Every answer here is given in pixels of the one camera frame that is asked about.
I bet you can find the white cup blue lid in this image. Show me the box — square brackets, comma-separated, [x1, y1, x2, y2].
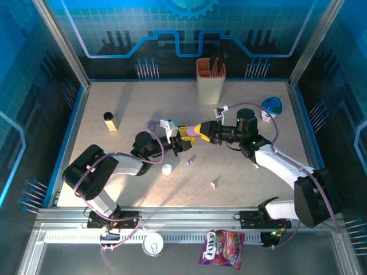
[260, 96, 283, 123]

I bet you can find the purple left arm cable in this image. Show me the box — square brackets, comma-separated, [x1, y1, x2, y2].
[73, 119, 166, 253]

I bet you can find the aluminium frame post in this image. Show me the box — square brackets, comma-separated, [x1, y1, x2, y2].
[32, 0, 92, 89]
[288, 0, 345, 89]

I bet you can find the purple candy bag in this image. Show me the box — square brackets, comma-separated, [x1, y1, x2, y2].
[198, 229, 246, 271]

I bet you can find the white slotted cable duct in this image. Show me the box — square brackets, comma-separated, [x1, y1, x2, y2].
[44, 232, 263, 245]

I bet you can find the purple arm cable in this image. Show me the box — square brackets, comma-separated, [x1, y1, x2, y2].
[73, 119, 166, 253]
[225, 102, 342, 250]

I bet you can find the beige utensil holder orange top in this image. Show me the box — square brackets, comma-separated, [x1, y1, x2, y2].
[196, 58, 227, 106]

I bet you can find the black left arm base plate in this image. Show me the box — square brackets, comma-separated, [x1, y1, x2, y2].
[87, 210, 142, 230]

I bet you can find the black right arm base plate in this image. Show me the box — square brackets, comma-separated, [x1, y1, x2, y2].
[239, 210, 292, 230]

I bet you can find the wooden bottle black cap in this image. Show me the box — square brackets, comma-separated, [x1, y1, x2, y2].
[103, 111, 119, 132]

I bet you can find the black knife handle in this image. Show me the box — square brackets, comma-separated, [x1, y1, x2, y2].
[219, 51, 228, 76]

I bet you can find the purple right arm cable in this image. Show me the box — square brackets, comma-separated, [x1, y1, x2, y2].
[225, 102, 342, 250]

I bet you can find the black control box green light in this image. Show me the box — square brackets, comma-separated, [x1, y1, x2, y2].
[260, 231, 284, 250]

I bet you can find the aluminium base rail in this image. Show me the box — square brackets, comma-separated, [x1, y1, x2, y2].
[34, 206, 345, 230]

